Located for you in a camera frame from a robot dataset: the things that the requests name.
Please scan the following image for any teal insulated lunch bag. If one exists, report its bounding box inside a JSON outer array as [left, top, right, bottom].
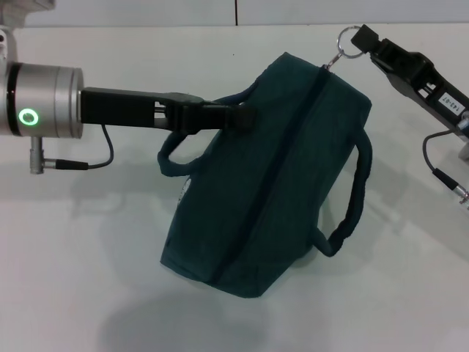
[[157, 24, 374, 301]]

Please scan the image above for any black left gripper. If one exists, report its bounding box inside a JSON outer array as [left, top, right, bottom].
[[79, 86, 258, 137]]

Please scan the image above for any right arm cable connector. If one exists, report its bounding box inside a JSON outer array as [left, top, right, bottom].
[[421, 133, 469, 213]]

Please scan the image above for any left arm grey cable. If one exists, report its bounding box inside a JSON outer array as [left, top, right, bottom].
[[29, 124, 114, 176]]

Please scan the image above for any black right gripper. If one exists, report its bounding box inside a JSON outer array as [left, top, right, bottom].
[[350, 23, 469, 140]]

